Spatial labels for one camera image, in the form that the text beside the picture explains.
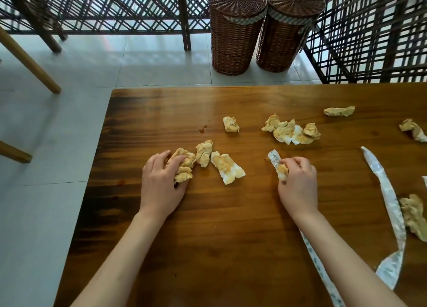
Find person's left hand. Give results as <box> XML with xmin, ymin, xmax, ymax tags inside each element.
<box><xmin>138</xmin><ymin>150</ymin><xmax>190</xmax><ymax>219</ymax></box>

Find person's right hand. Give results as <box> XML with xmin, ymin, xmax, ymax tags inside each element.
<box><xmin>277</xmin><ymin>156</ymin><xmax>318</xmax><ymax>221</ymax></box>

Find used napkins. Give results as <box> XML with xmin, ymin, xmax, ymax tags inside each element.
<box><xmin>195</xmin><ymin>106</ymin><xmax>427</xmax><ymax>243</ymax></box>

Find person's left forearm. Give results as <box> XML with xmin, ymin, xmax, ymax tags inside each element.
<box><xmin>70</xmin><ymin>210</ymin><xmax>167</xmax><ymax>307</ymax></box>

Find person's right forearm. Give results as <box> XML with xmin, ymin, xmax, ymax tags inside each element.
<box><xmin>295</xmin><ymin>210</ymin><xmax>407</xmax><ymax>307</ymax></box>

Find dark wooden table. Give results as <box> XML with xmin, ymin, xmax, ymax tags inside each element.
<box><xmin>53</xmin><ymin>82</ymin><xmax>427</xmax><ymax>307</ymax></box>

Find dark wooden lattice screen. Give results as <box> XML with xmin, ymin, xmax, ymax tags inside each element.
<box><xmin>302</xmin><ymin>0</ymin><xmax>427</xmax><ymax>85</ymax></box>
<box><xmin>0</xmin><ymin>0</ymin><xmax>311</xmax><ymax>52</ymax></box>

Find brown wicker lidded basket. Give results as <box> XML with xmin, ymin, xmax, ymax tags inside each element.
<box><xmin>207</xmin><ymin>0</ymin><xmax>268</xmax><ymax>76</ymax></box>
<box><xmin>255</xmin><ymin>0</ymin><xmax>326</xmax><ymax>73</ymax></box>

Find light wooden table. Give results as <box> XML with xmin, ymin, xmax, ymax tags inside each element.
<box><xmin>0</xmin><ymin>26</ymin><xmax>62</xmax><ymax>164</ymax></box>

